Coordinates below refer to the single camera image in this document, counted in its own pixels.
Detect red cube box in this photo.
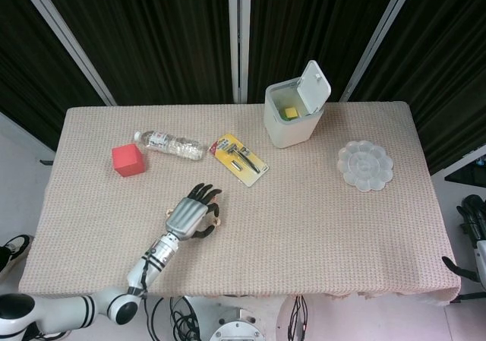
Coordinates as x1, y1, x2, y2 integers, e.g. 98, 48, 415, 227
111, 142, 147, 178

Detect grey round robot base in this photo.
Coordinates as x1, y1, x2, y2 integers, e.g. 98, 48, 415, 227
208, 306, 267, 341

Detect white flip-lid trash bin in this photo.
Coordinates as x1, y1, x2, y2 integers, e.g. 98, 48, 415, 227
264, 59, 332, 150

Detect clear flower-shaped paint palette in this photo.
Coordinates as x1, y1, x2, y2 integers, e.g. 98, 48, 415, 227
337, 140, 394, 193

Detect white black sneaker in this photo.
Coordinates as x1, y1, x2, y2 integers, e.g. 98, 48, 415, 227
0, 234, 35, 277

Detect black curtain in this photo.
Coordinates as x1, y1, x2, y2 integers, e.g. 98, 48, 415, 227
0, 0, 107, 152
37, 0, 233, 105
347, 0, 486, 175
248, 0, 403, 103

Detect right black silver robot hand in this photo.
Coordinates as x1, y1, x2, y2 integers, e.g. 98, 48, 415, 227
442, 194, 486, 283

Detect beige woven tablecloth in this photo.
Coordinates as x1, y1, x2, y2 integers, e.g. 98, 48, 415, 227
17, 101, 462, 303

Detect clear plastic water bottle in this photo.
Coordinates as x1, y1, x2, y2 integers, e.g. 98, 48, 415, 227
134, 129, 207, 162

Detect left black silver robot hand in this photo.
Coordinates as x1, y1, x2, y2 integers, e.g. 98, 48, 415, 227
164, 183, 224, 241

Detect black cable bundle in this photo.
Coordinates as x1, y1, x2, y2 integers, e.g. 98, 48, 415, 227
151, 297, 202, 341

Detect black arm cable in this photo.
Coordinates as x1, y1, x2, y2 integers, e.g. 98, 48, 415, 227
139, 257, 160, 341

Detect razor on yellow blister card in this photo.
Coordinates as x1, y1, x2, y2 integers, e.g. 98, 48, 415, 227
209, 133, 270, 188

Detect grey aluminium frame post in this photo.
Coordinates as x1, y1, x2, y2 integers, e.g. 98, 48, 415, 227
226, 0, 252, 104
14, 0, 117, 106
339, 0, 418, 103

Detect red black cables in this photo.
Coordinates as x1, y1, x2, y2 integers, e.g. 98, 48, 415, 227
287, 295, 309, 341

